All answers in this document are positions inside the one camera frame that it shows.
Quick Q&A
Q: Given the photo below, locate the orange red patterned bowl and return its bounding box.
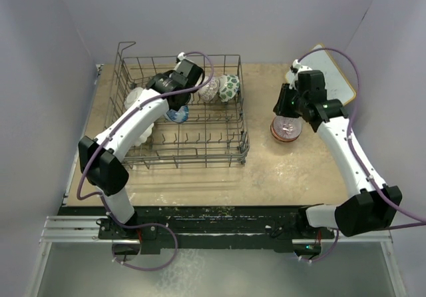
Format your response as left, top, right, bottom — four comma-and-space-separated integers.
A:
271, 128, 300, 143

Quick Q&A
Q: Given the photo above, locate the green leaf patterned bowl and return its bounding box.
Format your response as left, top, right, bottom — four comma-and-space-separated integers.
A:
218, 75, 240, 103

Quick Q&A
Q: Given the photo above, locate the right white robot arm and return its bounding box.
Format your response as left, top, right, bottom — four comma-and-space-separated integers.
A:
274, 66, 402, 238

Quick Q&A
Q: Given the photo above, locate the grey wire dish rack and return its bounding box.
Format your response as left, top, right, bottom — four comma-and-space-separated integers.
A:
105, 41, 250, 168

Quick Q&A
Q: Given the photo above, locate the white cup with handle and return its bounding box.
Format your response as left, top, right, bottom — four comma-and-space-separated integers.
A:
124, 87, 144, 110

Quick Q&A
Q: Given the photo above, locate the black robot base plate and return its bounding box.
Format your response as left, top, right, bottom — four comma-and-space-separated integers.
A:
97, 206, 335, 254

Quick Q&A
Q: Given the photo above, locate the purple striped bowl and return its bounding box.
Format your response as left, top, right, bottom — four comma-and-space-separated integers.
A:
272, 116, 302, 137

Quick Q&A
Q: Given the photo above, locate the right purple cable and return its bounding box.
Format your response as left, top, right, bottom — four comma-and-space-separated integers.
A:
288, 47, 426, 265

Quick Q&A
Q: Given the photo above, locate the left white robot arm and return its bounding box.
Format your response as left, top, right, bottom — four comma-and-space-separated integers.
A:
77, 58, 205, 238

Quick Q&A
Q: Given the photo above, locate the blue floral white bowl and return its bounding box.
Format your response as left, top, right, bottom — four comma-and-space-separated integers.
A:
164, 105, 189, 123

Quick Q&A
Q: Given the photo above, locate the white fluted bowl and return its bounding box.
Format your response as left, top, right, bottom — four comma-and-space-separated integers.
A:
134, 123, 154, 147

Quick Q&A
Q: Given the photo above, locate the aluminium rail frame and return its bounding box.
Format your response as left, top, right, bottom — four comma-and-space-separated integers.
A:
26, 206, 407, 296

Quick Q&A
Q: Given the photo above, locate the brown patterned white bowl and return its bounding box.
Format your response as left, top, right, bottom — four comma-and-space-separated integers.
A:
198, 77, 220, 102

